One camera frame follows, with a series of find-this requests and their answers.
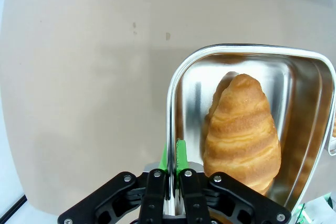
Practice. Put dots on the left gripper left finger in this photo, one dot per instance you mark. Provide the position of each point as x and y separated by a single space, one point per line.
155 195

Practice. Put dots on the small deep steel container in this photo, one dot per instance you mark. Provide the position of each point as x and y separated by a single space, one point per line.
302 90

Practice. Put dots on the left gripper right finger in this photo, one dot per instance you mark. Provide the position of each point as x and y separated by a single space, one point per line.
194 197

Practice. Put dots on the white device with green light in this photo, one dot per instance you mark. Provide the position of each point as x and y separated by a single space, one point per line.
320 211

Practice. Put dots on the golden croissant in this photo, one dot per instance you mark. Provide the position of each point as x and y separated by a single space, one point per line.
241 134

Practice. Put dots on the pale object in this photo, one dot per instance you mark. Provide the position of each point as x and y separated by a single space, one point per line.
333 148

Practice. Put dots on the black table frame edge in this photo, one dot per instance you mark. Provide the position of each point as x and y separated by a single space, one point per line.
13 209

